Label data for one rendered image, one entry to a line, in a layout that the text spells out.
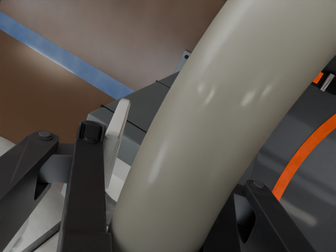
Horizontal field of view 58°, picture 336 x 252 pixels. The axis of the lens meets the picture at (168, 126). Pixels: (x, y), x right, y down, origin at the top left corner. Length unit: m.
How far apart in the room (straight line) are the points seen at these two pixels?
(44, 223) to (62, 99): 1.31
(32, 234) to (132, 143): 0.26
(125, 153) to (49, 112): 1.25
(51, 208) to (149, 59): 1.04
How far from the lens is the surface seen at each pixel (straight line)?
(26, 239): 0.55
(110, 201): 0.67
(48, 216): 0.56
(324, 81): 1.33
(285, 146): 1.43
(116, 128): 0.15
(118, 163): 0.68
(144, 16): 1.48
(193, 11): 1.40
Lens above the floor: 1.34
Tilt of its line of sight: 62 degrees down
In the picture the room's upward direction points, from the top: 131 degrees counter-clockwise
